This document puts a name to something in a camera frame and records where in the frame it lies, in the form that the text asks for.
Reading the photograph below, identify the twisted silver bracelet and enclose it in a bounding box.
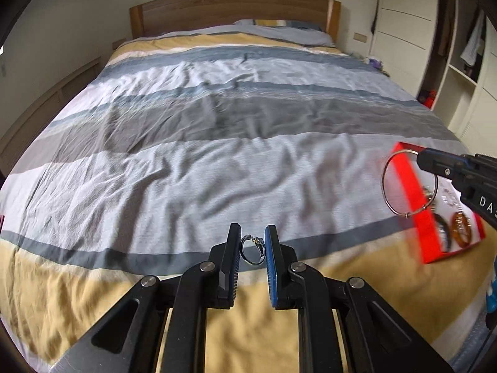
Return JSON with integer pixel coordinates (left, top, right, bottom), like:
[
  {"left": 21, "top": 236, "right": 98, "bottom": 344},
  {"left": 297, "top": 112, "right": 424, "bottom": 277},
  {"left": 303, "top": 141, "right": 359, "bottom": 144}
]
[{"left": 238, "top": 234, "right": 268, "bottom": 267}]

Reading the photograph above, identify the large silver hoop bangle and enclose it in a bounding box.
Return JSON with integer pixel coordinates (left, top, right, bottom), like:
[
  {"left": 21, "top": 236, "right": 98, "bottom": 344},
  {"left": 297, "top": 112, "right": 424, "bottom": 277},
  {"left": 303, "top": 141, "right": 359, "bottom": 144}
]
[{"left": 381, "top": 148, "right": 439, "bottom": 218}]

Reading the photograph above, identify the red jewelry box white inside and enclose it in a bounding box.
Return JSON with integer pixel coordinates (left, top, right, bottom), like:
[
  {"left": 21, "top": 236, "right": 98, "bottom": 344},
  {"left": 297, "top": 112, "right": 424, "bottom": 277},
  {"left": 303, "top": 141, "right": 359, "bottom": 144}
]
[{"left": 381, "top": 141, "right": 485, "bottom": 264}]

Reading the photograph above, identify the dark grey bangle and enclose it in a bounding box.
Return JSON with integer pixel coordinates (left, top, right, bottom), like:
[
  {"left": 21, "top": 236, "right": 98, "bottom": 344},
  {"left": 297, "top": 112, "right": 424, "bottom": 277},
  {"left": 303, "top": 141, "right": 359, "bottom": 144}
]
[{"left": 433, "top": 213, "right": 452, "bottom": 253}]

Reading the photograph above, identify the amber orange bangle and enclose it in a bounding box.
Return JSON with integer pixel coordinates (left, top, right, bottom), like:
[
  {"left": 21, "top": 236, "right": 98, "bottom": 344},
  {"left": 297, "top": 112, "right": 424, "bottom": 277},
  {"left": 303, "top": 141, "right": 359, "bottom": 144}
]
[{"left": 451, "top": 211, "right": 472, "bottom": 248}]

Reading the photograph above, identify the red bag in wardrobe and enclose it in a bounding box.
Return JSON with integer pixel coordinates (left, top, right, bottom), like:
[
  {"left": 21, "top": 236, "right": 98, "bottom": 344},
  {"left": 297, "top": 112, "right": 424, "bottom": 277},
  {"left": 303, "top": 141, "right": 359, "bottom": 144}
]
[{"left": 422, "top": 90, "right": 437, "bottom": 109}]

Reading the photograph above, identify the hanging grey shirt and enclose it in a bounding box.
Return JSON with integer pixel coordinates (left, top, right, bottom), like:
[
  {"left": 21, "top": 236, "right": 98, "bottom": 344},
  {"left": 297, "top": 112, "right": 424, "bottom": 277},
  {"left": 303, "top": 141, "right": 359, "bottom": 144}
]
[{"left": 460, "top": 10, "right": 485, "bottom": 67}]

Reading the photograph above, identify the purple tissue box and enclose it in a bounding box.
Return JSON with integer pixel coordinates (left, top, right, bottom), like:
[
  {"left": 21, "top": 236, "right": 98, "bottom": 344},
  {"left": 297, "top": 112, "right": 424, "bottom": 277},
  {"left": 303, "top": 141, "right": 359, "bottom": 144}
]
[{"left": 369, "top": 58, "right": 382, "bottom": 69}]

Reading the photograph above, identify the striped bed duvet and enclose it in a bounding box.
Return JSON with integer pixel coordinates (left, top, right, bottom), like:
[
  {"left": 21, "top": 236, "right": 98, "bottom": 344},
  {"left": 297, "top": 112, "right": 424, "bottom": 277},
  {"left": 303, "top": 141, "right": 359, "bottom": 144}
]
[{"left": 1, "top": 25, "right": 496, "bottom": 372}]

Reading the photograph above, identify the white wardrobe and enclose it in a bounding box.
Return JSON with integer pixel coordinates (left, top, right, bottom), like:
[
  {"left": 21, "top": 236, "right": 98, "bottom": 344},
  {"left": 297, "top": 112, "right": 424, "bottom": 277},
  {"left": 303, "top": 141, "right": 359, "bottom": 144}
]
[{"left": 370, "top": 0, "right": 496, "bottom": 157}]

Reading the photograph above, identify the striped pillow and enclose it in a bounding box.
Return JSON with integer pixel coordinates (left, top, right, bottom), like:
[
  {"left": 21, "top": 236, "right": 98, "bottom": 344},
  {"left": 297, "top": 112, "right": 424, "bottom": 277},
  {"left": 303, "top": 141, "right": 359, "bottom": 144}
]
[{"left": 234, "top": 19, "right": 323, "bottom": 31}]

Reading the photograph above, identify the wooden headboard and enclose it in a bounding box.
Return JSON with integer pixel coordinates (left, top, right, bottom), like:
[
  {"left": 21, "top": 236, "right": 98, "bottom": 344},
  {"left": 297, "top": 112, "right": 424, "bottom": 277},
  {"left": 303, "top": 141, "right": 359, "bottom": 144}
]
[{"left": 129, "top": 0, "right": 341, "bottom": 41}]

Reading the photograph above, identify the wall switch plate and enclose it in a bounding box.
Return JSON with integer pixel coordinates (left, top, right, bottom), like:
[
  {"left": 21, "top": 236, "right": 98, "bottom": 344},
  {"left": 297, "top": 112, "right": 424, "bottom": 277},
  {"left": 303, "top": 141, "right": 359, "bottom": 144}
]
[{"left": 353, "top": 33, "right": 368, "bottom": 43}]

